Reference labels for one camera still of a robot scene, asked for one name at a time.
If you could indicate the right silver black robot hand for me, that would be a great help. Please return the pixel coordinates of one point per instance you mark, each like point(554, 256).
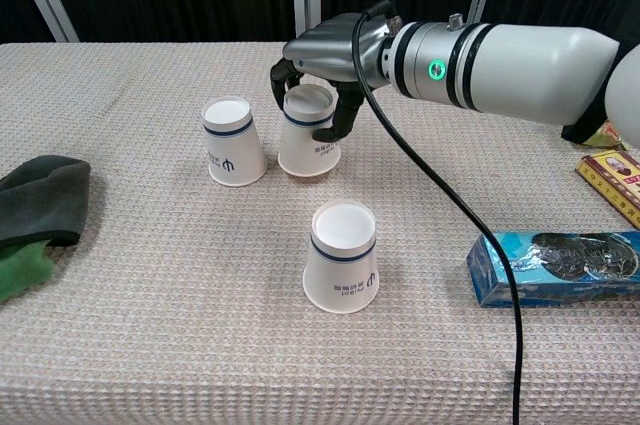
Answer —
point(330, 57)

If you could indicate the white paper cup blue stripe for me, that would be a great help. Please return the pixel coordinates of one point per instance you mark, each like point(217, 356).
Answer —
point(342, 265)
point(235, 150)
point(305, 150)

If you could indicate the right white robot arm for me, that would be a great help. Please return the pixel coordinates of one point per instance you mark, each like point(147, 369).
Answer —
point(525, 70)

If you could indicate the green candy bag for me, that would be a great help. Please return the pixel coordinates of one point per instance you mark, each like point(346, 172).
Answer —
point(606, 136)

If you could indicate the gold flat box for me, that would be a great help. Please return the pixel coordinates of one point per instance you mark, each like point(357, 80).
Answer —
point(615, 180)

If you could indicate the blue cookie box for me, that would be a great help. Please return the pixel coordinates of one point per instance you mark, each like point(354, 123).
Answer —
point(565, 265)

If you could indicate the beige woven tablecloth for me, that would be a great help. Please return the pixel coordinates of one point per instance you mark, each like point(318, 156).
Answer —
point(200, 345)

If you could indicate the grey green folded cloth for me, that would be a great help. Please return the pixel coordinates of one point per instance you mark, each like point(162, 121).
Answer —
point(35, 205)

